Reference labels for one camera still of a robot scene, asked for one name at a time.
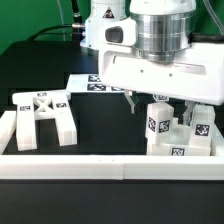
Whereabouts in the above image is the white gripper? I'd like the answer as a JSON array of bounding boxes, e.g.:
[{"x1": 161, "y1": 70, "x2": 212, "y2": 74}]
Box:
[{"x1": 98, "y1": 16, "x2": 224, "y2": 125}]

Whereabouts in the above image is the white chair seat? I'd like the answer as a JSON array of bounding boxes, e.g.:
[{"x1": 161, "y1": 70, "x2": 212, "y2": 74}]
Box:
[{"x1": 146, "y1": 118, "x2": 211, "y2": 156}]

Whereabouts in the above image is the white chair back frame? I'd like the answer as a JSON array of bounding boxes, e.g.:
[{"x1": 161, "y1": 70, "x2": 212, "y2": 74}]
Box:
[{"x1": 12, "y1": 90, "x2": 77, "y2": 151}]

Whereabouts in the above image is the white tagged cube near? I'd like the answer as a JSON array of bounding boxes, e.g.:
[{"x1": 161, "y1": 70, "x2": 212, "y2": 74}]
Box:
[{"x1": 153, "y1": 95, "x2": 169, "y2": 102}]

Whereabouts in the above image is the white right fence rail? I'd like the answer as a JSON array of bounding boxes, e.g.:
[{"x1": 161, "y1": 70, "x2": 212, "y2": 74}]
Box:
[{"x1": 211, "y1": 126, "x2": 224, "y2": 157}]

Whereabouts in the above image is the white fence rail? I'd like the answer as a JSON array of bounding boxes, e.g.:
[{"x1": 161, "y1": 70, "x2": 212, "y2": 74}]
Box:
[
  {"x1": 0, "y1": 111, "x2": 16, "y2": 155},
  {"x1": 0, "y1": 155, "x2": 224, "y2": 180},
  {"x1": 211, "y1": 126, "x2": 224, "y2": 157}
]

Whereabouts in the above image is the white marker base plate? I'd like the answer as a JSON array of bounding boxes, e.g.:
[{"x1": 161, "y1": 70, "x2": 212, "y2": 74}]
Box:
[{"x1": 66, "y1": 74, "x2": 123, "y2": 93}]

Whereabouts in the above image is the white front fence rail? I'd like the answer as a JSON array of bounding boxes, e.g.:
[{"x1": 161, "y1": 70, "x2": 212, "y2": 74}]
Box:
[{"x1": 0, "y1": 155, "x2": 224, "y2": 180}]

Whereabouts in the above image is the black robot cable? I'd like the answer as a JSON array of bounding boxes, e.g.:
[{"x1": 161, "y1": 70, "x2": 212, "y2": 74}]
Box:
[{"x1": 27, "y1": 0, "x2": 87, "y2": 42}]

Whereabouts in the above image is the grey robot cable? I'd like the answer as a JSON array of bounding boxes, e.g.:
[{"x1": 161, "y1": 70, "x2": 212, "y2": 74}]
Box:
[{"x1": 55, "y1": 0, "x2": 66, "y2": 42}]

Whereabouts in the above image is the white left fence rail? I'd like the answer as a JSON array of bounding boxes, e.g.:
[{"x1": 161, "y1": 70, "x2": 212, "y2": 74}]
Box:
[{"x1": 0, "y1": 111, "x2": 16, "y2": 155}]

